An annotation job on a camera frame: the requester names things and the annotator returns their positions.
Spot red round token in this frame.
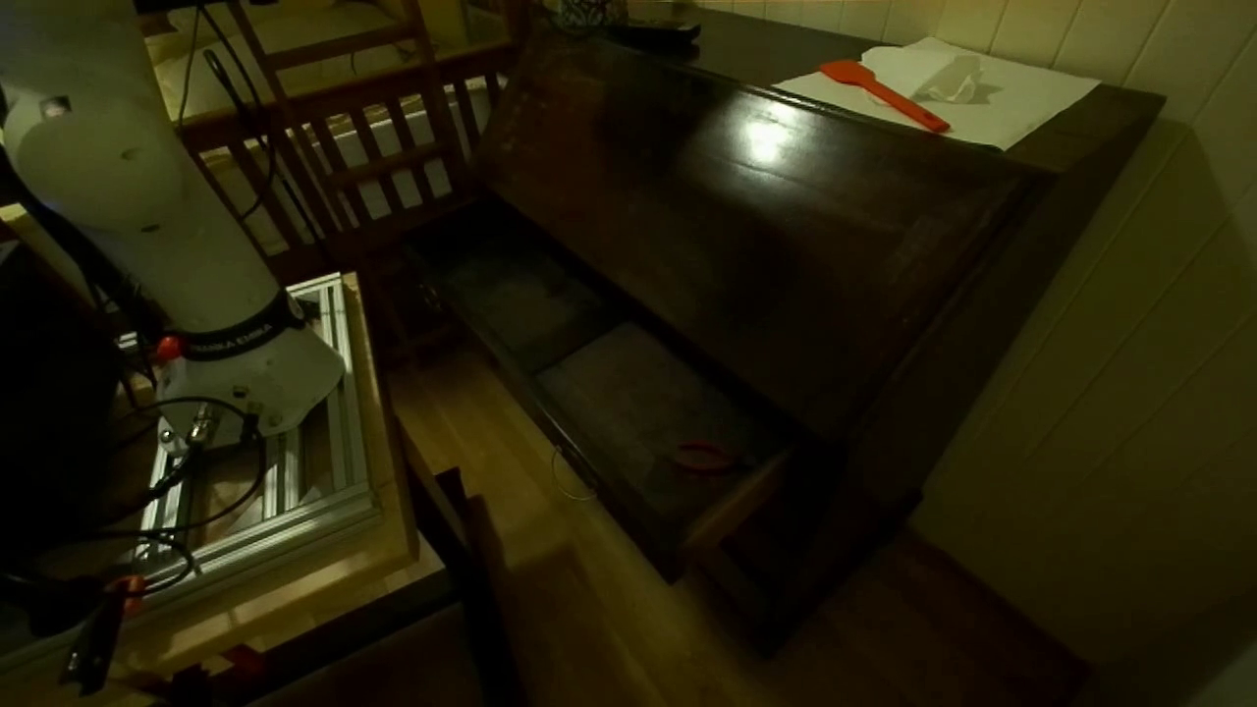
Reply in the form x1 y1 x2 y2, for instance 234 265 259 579
666 438 745 481

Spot dark wooden desk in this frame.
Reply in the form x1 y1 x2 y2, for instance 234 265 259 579
389 7 1172 662

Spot dark wooden chair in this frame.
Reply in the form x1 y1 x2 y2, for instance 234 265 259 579
389 450 583 707
171 0 534 291

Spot patterned tissue box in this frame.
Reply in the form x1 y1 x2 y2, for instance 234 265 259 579
537 0 619 36

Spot red spatula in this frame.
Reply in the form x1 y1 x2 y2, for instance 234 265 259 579
817 56 956 141

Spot white paper sheet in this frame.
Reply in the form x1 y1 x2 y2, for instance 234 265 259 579
771 33 1109 156

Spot red clamp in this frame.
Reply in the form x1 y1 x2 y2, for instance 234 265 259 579
54 571 148 698

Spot aluminium frame stand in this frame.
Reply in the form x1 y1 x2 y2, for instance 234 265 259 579
122 268 404 585

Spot thin black cable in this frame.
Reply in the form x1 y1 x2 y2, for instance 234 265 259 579
75 389 277 600

